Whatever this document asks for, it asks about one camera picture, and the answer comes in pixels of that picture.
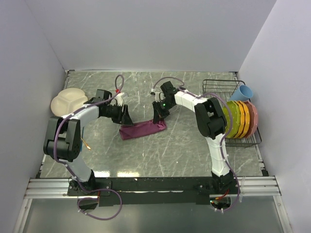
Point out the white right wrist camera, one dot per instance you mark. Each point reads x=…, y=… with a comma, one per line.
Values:
x=159, y=96

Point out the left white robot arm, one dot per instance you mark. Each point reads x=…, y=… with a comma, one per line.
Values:
x=63, y=136

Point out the aluminium frame rail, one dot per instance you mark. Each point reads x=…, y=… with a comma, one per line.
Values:
x=62, y=188

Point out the black wire dish rack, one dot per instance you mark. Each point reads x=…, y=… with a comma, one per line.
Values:
x=224, y=89

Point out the light blue plastic cup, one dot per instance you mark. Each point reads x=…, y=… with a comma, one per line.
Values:
x=242, y=93

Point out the cream divided ceramic plate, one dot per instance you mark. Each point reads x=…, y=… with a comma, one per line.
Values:
x=68, y=101

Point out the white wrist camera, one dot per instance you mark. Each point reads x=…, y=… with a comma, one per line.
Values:
x=159, y=96
x=119, y=98

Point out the orange scalloped plate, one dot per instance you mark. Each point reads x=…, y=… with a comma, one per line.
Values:
x=244, y=120

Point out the green scalloped plate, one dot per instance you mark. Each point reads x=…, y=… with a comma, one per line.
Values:
x=230, y=119

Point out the gold metal spoon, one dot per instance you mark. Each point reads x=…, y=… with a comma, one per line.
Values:
x=86, y=144

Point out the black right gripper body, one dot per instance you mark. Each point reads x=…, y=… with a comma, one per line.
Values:
x=165, y=107

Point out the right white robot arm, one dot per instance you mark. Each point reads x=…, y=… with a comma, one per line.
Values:
x=211, y=123

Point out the pink scalloped plate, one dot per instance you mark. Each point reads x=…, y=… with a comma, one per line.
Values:
x=254, y=119

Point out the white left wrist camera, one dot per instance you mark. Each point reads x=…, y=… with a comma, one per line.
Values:
x=119, y=98

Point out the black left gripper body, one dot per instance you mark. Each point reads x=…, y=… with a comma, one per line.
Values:
x=114, y=112

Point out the purple cloth napkin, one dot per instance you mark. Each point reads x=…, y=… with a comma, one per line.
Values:
x=141, y=129

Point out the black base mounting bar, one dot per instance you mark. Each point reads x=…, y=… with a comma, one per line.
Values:
x=159, y=190

